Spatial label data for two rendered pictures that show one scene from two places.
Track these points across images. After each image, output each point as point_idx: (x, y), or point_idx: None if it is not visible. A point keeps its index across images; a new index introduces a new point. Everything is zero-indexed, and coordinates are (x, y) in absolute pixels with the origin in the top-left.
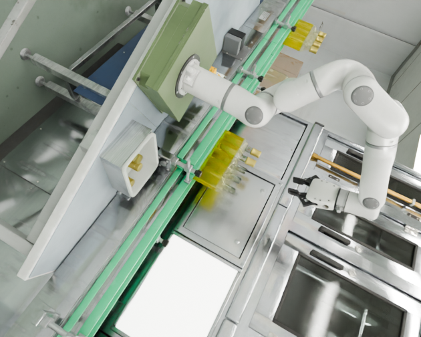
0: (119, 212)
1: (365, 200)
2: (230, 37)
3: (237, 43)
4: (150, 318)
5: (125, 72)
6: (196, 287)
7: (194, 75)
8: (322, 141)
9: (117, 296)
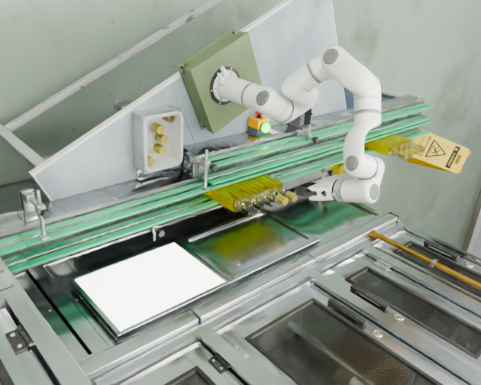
0: (129, 187)
1: (347, 161)
2: None
3: None
4: (110, 284)
5: None
6: (172, 279)
7: (227, 76)
8: (392, 228)
9: (91, 244)
